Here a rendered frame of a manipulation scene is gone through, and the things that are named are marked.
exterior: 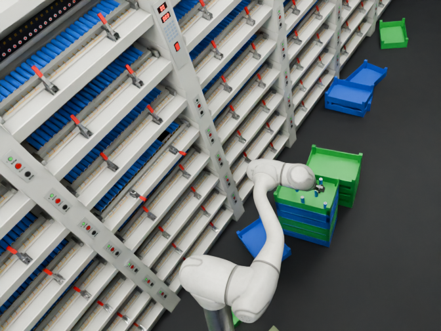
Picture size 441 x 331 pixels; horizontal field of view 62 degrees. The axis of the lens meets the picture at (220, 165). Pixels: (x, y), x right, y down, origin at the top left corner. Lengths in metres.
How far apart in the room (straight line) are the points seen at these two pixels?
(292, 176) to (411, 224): 1.15
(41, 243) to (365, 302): 1.65
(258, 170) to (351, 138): 1.36
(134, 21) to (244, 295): 0.97
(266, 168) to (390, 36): 2.37
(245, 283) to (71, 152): 0.71
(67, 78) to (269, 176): 0.84
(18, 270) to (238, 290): 0.75
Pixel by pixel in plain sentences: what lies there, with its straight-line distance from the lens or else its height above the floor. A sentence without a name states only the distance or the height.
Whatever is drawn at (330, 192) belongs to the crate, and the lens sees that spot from 2.06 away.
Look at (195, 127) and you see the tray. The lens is 1.74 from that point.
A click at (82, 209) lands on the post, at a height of 1.14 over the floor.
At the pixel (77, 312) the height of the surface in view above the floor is 0.73.
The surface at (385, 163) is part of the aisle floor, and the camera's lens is 2.69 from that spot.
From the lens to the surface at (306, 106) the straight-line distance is 2.84.
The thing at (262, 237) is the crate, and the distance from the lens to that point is 2.39.
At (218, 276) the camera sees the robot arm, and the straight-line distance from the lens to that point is 1.22.
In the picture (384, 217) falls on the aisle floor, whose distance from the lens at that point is 2.47.
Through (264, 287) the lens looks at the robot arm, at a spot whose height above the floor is 1.01.
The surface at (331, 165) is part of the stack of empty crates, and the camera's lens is 2.35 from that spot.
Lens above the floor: 2.15
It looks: 51 degrees down
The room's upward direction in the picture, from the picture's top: 21 degrees counter-clockwise
